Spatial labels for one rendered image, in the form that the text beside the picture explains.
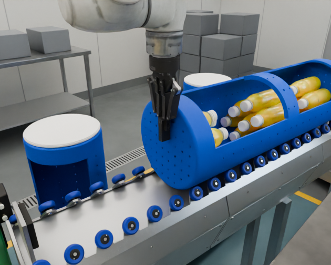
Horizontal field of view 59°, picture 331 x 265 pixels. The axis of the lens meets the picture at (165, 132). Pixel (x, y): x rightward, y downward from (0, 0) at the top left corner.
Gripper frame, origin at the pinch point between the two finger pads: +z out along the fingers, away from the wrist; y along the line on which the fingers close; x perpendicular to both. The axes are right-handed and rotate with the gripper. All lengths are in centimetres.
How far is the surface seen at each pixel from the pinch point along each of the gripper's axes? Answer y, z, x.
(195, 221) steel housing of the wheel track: 10.5, 27.9, 3.7
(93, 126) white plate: -38.6, 12.3, -5.2
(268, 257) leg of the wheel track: 4, 90, 64
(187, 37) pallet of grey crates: -265, 27, 236
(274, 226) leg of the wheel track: 4, 69, 64
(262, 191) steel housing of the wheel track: 11.4, 30.5, 35.7
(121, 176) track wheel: -10.6, 18.3, -8.9
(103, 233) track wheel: 7.8, 18.1, -24.1
